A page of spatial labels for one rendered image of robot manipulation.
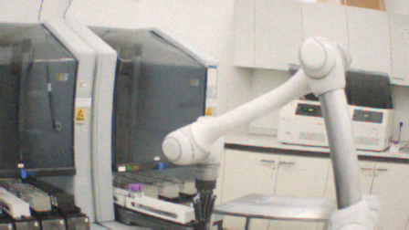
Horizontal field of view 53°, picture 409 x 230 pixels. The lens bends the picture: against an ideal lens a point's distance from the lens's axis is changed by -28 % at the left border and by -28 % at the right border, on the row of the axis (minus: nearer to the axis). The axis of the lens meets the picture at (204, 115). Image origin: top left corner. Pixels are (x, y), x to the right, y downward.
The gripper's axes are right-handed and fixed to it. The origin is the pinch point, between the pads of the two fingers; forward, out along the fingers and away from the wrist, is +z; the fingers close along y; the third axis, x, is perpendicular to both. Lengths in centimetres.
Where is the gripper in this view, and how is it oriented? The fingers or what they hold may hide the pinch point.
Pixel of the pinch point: (202, 227)
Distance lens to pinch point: 197.4
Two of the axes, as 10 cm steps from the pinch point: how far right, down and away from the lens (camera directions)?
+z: -0.6, 10.0, 0.5
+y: -5.6, 0.1, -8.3
